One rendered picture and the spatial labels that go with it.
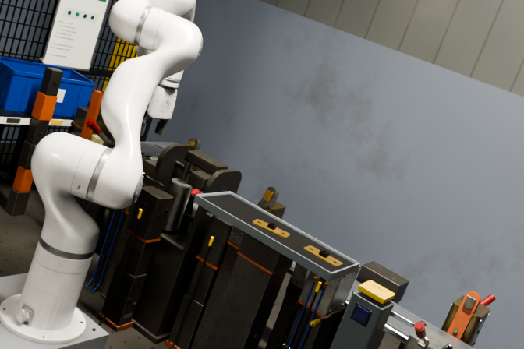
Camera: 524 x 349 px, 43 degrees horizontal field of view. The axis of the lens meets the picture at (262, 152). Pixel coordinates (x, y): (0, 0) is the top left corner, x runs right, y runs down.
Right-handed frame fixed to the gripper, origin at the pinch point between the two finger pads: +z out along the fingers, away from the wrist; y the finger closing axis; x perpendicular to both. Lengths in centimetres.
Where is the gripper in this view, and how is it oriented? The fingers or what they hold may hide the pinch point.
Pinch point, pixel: (149, 131)
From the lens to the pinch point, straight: 212.5
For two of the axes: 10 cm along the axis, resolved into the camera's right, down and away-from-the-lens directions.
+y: 5.3, 0.0, 8.5
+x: -7.8, -3.9, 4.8
